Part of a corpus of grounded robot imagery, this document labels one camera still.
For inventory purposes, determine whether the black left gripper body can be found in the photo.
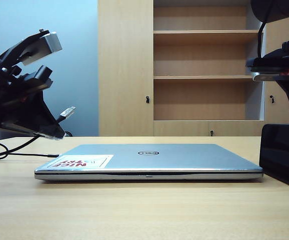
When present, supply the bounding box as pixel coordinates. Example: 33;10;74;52
0;28;63;127

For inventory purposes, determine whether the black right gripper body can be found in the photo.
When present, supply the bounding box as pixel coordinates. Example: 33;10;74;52
245;39;289;83

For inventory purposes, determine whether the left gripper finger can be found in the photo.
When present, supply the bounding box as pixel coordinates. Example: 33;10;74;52
0;89;66;140

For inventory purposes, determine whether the black charging cable silver plug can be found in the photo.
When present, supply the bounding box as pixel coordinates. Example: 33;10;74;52
0;105;77;161

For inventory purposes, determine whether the black smartphone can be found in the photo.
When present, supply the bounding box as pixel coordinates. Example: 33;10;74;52
258;123;289;194

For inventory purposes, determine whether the white red text sticker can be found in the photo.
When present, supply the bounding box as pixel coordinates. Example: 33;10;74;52
45;154;114;170

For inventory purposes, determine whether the light wooden shelf cabinet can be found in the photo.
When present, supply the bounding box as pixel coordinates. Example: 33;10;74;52
97;0;289;137

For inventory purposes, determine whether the silver Dell laptop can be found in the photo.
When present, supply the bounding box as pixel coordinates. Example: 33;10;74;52
33;143;264;181

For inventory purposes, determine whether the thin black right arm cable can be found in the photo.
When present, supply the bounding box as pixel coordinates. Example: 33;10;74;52
257;21;267;60

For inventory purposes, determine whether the black laptop power cable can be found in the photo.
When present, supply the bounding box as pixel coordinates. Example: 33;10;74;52
0;141;60;161

